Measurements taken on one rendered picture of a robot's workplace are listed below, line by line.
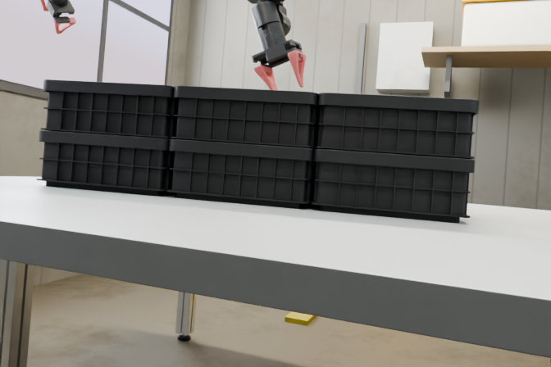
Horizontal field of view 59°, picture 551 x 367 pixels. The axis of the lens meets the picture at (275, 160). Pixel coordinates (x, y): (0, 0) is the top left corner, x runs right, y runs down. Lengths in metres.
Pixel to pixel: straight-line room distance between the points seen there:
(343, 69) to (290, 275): 3.45
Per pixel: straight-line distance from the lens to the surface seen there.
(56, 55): 3.14
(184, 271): 0.45
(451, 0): 3.86
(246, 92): 0.98
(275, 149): 0.95
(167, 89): 1.03
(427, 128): 0.96
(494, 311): 0.39
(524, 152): 3.67
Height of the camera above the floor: 0.78
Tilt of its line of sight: 1 degrees up
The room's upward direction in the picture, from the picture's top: 4 degrees clockwise
